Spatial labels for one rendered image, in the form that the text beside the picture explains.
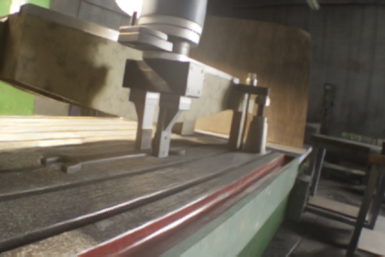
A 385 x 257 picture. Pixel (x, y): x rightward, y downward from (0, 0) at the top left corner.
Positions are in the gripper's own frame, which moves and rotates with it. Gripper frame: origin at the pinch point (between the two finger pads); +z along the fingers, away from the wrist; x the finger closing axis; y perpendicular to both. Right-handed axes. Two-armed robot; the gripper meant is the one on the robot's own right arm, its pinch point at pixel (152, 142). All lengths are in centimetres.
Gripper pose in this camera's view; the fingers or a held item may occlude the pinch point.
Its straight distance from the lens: 44.4
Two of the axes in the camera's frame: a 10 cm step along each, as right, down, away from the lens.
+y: 5.0, -0.1, 8.6
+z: -1.5, 9.8, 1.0
